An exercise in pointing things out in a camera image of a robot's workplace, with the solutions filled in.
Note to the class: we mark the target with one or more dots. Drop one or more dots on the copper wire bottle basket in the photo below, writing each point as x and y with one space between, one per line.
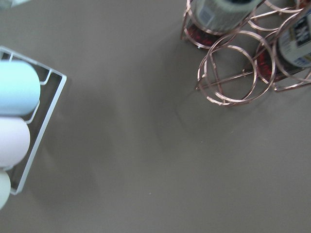
240 66

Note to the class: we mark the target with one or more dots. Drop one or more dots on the tea bottle back slot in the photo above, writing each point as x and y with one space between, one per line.
212 19

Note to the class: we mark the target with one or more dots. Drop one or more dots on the tea bottle side slot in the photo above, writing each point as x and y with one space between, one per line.
293 50

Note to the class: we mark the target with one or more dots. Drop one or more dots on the light blue plastic cup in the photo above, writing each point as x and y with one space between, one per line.
19 88

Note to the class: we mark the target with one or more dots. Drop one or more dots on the pink plastic cup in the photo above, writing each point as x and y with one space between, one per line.
14 140

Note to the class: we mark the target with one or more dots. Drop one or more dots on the pale green plastic cup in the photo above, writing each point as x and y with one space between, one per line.
5 187

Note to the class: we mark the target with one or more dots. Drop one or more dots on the white wire cup rack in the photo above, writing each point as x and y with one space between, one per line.
52 83

